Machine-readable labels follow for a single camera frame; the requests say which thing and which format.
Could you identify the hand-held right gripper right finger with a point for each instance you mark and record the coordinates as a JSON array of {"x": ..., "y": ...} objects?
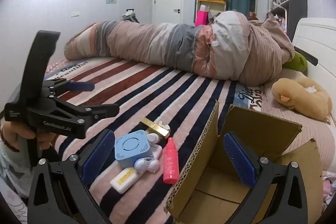
[{"x": 240, "y": 161}]

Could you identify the striped fleece blanket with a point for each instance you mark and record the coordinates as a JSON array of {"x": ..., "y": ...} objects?
[{"x": 162, "y": 92}]

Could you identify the pink gift bag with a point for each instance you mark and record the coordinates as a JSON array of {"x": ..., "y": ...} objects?
[{"x": 201, "y": 18}]

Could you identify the green plush toy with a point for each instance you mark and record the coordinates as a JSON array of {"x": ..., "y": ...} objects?
[{"x": 298, "y": 62}]

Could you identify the brown cardboard box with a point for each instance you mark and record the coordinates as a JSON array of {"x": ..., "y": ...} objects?
[{"x": 262, "y": 124}]

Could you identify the white wall switch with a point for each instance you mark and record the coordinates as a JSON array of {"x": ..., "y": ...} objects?
[{"x": 75, "y": 14}]

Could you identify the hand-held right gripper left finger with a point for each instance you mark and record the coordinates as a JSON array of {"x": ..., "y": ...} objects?
[{"x": 98, "y": 157}]

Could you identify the pink printed cloth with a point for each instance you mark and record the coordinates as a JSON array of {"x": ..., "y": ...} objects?
[{"x": 329, "y": 184}]

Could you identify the pink and grey duvet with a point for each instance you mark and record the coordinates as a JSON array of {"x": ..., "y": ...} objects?
[{"x": 157, "y": 43}]

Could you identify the yellow cabinet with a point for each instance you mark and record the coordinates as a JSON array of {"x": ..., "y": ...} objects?
[{"x": 211, "y": 1}]

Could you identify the person's left hand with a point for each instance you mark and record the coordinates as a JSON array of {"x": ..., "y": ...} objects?
[{"x": 15, "y": 134}]

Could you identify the tan plush toy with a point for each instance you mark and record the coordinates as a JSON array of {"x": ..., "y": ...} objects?
[{"x": 299, "y": 95}]

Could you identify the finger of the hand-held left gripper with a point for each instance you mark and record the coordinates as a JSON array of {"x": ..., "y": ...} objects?
[
  {"x": 102, "y": 109},
  {"x": 80, "y": 87}
]

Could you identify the white bed headboard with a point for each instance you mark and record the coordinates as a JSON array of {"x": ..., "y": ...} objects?
[{"x": 317, "y": 37}]

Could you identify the white plastic gadget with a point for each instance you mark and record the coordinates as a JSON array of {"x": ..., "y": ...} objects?
[
  {"x": 153, "y": 140},
  {"x": 145, "y": 165}
]

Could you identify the pink spray bottle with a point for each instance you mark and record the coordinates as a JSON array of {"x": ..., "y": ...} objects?
[{"x": 172, "y": 161}]

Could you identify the white tube with yellow label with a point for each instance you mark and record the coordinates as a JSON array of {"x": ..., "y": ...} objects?
[{"x": 123, "y": 180}]

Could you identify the gold rectangular box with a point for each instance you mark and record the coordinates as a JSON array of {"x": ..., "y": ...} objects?
[{"x": 155, "y": 128}]

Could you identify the light blue square box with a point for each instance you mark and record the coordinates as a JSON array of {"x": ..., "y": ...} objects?
[{"x": 131, "y": 148}]

